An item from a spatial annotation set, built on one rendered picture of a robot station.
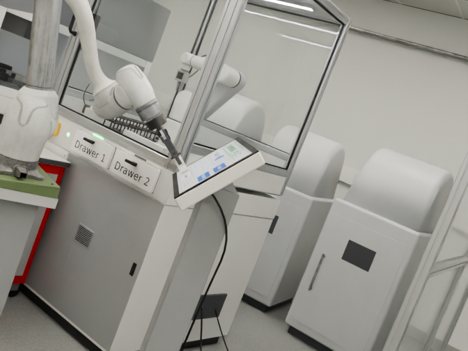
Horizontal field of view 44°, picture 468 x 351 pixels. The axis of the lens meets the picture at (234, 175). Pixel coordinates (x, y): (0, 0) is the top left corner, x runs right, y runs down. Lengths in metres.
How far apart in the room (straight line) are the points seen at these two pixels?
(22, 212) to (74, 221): 0.77
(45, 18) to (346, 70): 3.95
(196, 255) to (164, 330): 0.30
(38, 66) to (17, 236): 0.64
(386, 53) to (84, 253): 3.77
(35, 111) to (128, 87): 0.34
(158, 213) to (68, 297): 0.68
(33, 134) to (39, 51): 0.35
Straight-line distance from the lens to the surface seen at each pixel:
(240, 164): 1.83
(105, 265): 2.78
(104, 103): 2.25
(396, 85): 5.66
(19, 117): 2.15
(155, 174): 2.58
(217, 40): 2.55
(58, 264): 3.03
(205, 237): 2.06
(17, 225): 2.23
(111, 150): 2.80
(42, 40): 2.33
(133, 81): 2.14
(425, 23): 5.77
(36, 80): 2.35
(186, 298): 2.12
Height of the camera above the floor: 1.28
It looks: 6 degrees down
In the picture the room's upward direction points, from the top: 21 degrees clockwise
